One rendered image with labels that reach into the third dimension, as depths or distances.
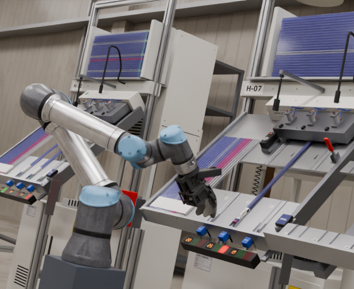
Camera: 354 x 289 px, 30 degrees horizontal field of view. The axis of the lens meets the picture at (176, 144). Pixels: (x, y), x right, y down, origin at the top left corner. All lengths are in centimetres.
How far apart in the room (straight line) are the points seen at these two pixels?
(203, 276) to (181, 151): 87
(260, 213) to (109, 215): 60
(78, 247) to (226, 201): 71
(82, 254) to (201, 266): 94
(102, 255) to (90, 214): 13
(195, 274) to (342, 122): 89
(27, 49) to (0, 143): 167
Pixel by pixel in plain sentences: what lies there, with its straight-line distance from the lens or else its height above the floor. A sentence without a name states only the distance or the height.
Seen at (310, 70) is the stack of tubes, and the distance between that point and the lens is 281.
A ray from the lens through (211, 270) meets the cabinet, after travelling 278.
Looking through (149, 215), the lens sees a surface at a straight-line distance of 263.
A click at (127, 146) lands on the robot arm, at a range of 195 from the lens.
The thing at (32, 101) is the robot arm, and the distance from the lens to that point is 211.
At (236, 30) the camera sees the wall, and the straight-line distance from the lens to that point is 767.
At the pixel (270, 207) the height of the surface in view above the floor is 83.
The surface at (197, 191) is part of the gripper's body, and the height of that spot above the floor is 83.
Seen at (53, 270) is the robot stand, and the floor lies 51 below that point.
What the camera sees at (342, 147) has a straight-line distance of 252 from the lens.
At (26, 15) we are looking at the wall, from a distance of 1207.
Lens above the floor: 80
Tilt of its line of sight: 4 degrees up
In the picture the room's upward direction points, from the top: 11 degrees clockwise
